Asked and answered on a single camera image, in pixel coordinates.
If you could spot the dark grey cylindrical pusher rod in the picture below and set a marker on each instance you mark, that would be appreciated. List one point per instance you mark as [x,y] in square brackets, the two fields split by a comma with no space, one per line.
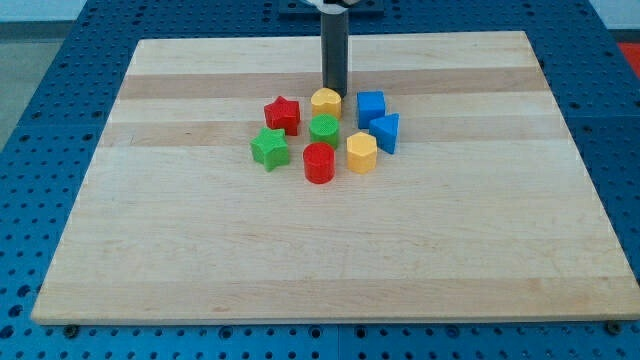
[334,51]

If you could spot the green star block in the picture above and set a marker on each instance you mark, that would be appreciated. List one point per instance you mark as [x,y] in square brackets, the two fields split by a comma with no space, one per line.
[270,148]

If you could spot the blue cube block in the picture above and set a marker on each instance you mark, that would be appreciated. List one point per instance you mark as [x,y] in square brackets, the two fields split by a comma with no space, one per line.
[370,105]

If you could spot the red star block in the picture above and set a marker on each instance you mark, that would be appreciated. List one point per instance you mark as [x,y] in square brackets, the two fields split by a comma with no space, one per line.
[283,114]

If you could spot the red cylinder block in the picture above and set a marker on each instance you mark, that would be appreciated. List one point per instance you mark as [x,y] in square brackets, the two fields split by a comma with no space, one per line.
[319,162]

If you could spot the yellow heart block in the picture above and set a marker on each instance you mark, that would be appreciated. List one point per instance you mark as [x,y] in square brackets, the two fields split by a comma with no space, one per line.
[326,101]

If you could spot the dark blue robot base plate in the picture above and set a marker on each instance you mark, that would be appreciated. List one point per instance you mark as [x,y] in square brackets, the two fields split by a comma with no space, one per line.
[299,8]

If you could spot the light wooden board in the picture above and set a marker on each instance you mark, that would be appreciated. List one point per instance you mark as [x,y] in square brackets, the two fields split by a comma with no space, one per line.
[485,212]

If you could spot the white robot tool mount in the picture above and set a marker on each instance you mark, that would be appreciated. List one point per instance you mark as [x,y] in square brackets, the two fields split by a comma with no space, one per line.
[332,5]

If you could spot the yellow hexagon block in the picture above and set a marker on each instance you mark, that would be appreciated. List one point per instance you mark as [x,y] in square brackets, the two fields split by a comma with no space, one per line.
[361,152]

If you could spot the blue triangle block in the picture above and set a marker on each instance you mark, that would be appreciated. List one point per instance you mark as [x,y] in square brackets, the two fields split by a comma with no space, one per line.
[386,129]

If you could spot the green cylinder block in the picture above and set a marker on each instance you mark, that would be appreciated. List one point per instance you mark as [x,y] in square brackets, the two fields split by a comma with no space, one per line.
[325,128]

